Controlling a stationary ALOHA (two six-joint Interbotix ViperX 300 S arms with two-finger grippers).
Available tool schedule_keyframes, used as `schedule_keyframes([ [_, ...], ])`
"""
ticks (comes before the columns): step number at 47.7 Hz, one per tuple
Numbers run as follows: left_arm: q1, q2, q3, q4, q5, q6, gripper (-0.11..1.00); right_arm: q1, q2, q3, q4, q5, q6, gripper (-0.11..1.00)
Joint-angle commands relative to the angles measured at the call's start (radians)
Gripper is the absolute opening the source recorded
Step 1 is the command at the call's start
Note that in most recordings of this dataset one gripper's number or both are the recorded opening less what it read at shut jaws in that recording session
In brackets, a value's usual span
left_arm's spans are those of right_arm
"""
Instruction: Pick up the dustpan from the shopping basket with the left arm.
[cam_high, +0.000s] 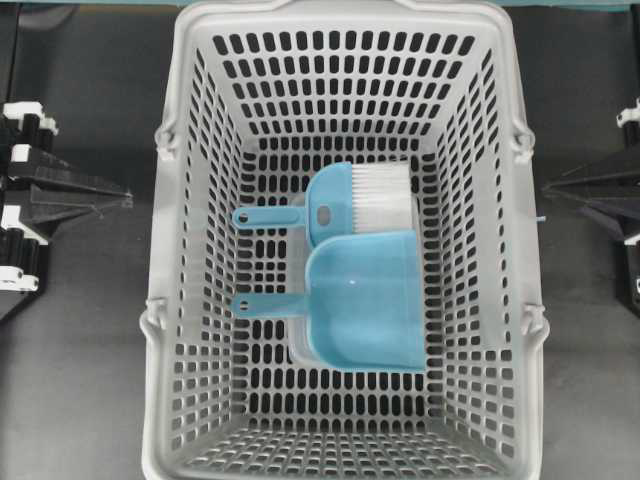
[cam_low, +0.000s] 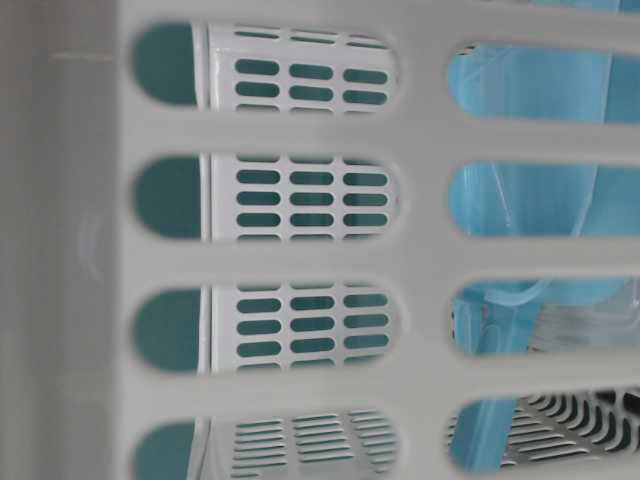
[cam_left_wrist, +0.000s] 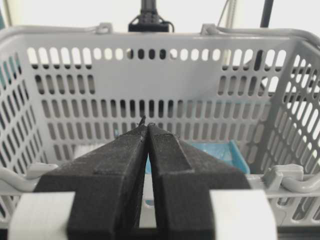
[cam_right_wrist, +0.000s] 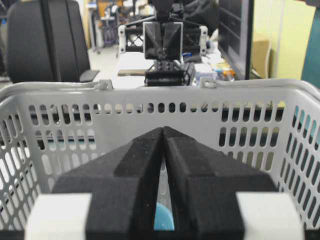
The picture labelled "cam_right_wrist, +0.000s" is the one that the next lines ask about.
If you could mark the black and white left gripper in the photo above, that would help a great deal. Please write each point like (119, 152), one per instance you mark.
(128, 40)

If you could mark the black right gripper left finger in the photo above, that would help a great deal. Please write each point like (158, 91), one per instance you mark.
(113, 197)

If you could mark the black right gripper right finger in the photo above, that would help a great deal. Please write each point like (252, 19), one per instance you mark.
(221, 198)

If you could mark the blue dustpan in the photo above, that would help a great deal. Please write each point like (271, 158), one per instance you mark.
(164, 219)

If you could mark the grey plastic shopping basket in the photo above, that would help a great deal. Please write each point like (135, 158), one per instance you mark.
(48, 129)

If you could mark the black monitor screen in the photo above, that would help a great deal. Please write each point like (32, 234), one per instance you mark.
(235, 35)

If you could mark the cardboard box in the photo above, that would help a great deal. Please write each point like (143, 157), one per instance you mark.
(260, 57)

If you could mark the black office chair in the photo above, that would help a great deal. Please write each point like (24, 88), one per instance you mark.
(46, 43)

